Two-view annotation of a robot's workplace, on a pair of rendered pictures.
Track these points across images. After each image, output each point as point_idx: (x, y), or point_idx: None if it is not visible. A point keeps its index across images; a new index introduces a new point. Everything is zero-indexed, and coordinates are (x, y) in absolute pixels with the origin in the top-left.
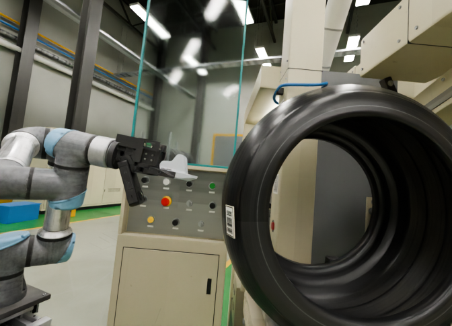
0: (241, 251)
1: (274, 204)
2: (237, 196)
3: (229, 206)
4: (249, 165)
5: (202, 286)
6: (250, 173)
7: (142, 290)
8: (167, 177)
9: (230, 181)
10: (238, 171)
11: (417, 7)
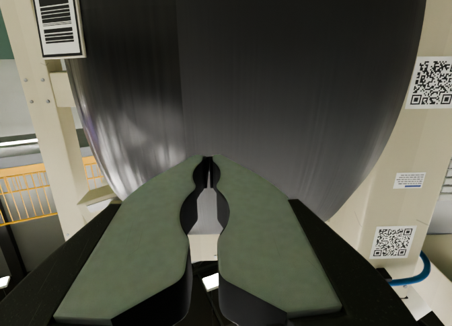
0: None
1: (448, 25)
2: (79, 83)
3: (60, 55)
4: (95, 152)
5: None
6: (85, 135)
7: None
8: (79, 231)
9: (102, 121)
10: (102, 144)
11: (215, 243)
